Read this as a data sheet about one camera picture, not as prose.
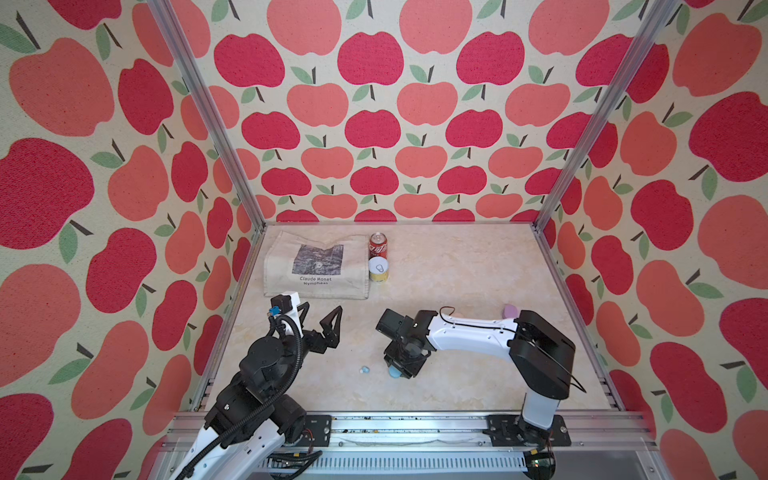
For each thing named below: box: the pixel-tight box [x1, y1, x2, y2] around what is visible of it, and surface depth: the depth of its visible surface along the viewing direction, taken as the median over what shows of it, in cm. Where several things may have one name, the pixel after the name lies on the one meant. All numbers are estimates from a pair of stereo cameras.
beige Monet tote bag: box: [263, 230, 370, 299], surface depth 100 cm
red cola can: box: [368, 232, 388, 260], surface depth 104 cm
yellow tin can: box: [368, 256, 389, 283], surface depth 103 cm
